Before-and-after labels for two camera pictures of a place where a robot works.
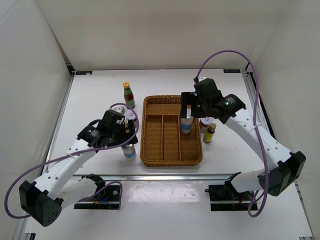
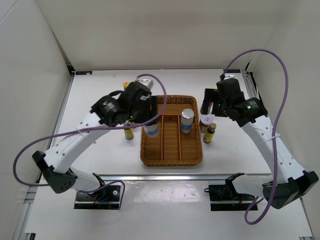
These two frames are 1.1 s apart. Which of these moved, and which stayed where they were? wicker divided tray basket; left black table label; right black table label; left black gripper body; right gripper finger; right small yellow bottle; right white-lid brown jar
Moved: left black gripper body; right gripper finger
Stayed: wicker divided tray basket; right small yellow bottle; left black table label; right black table label; right white-lid brown jar
